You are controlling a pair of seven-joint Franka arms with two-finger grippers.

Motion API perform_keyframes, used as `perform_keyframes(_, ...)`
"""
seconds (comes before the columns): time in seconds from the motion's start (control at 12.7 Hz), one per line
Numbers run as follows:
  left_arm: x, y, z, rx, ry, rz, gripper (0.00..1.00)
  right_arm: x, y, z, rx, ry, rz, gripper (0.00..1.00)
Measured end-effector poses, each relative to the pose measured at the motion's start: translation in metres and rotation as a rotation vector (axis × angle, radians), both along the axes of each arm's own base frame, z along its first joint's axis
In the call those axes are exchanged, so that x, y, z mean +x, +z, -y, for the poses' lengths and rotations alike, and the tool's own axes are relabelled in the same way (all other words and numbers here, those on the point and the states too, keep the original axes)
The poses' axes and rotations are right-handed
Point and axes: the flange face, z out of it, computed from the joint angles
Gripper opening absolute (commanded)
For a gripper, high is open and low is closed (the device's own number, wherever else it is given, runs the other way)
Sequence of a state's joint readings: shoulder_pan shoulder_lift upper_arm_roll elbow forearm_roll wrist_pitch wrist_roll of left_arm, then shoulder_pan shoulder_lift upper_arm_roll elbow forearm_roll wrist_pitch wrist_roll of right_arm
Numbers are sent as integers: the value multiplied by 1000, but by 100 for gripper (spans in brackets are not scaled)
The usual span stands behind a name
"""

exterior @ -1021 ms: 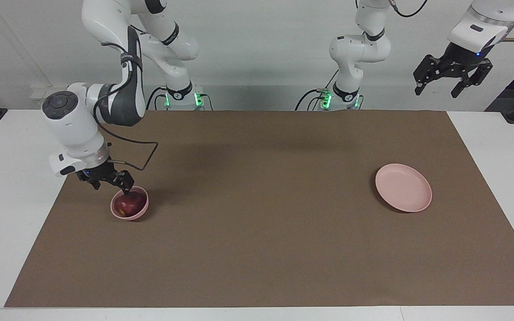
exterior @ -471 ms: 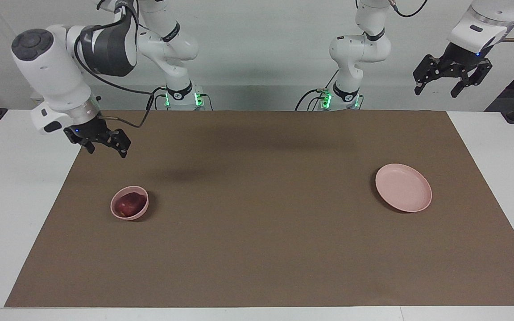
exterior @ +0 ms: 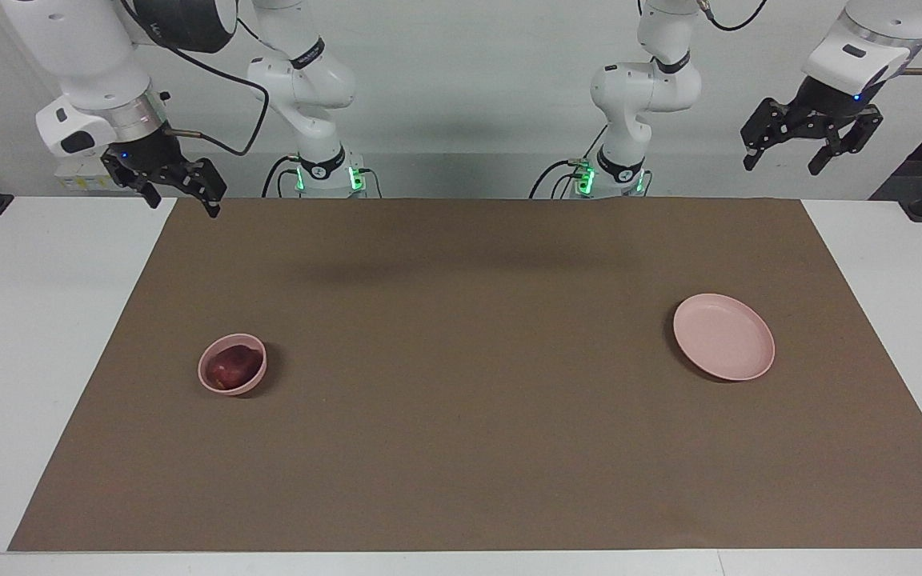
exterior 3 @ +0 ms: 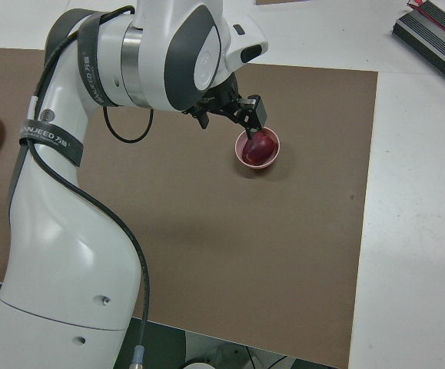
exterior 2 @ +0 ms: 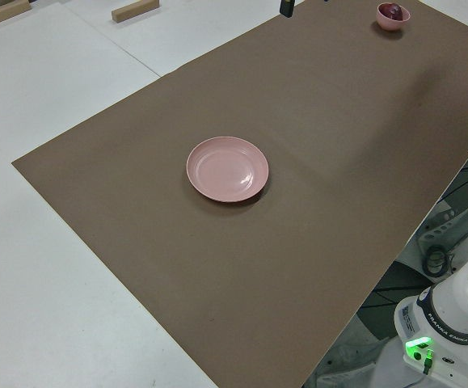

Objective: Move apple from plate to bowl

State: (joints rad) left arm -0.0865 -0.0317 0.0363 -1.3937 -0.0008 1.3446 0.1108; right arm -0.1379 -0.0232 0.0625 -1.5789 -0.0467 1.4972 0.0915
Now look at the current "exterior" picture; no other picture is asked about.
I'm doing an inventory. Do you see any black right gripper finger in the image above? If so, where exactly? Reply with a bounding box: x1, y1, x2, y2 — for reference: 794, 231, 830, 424
100, 155, 162, 210
176, 158, 228, 219

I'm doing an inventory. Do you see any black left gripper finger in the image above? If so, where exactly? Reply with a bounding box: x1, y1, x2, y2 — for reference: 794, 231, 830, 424
740, 97, 800, 172
808, 105, 885, 176

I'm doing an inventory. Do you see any dark red apple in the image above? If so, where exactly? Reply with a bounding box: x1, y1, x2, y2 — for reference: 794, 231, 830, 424
205, 342, 263, 391

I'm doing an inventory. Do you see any pink bowl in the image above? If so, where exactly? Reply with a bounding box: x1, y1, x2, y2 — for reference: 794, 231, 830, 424
198, 333, 268, 397

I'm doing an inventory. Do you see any pink plate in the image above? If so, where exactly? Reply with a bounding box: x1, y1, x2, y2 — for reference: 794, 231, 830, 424
673, 293, 776, 382

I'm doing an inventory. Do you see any brown table mat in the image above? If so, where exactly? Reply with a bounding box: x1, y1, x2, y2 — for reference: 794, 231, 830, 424
9, 198, 922, 553

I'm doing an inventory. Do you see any black base cable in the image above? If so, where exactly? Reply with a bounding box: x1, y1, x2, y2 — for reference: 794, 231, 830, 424
260, 154, 383, 199
528, 120, 611, 199

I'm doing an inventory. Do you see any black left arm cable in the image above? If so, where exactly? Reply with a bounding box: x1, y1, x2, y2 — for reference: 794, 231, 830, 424
696, 0, 922, 78

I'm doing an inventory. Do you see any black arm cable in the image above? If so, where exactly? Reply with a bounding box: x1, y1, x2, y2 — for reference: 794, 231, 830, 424
119, 0, 271, 158
696, 0, 922, 78

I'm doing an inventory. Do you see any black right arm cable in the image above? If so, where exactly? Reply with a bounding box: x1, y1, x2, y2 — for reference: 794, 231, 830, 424
119, 0, 271, 158

